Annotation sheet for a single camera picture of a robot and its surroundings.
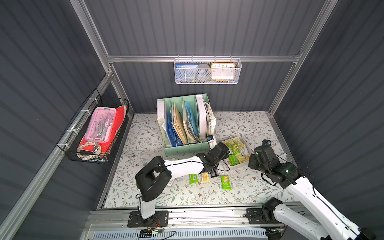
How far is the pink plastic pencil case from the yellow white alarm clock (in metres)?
0.60

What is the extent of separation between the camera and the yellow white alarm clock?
891mm

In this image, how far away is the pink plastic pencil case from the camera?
702 mm
